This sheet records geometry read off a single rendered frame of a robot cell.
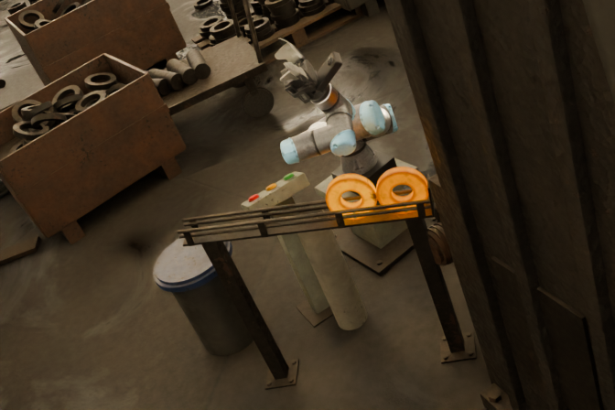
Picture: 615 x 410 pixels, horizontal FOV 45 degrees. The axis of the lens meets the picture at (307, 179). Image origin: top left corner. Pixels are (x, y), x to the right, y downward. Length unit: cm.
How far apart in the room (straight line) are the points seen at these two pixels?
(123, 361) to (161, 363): 20
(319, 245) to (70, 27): 341
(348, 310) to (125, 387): 98
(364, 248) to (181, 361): 89
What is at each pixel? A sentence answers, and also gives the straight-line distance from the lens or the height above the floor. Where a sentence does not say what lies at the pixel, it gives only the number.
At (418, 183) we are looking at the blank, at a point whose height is 73.
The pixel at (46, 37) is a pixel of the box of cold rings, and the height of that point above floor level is 66.
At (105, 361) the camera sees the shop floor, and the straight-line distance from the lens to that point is 338.
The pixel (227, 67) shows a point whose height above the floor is 33.
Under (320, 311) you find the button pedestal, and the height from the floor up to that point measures 1.
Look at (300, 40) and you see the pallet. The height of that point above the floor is 4.
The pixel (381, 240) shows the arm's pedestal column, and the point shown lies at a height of 6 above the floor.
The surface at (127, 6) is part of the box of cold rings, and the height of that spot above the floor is 59.
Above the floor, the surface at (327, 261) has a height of 35.
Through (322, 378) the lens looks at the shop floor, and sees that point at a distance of 278.
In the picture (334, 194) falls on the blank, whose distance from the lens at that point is 224.
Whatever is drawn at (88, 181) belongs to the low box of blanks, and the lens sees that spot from 419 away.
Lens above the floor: 198
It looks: 31 degrees down
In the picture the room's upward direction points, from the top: 23 degrees counter-clockwise
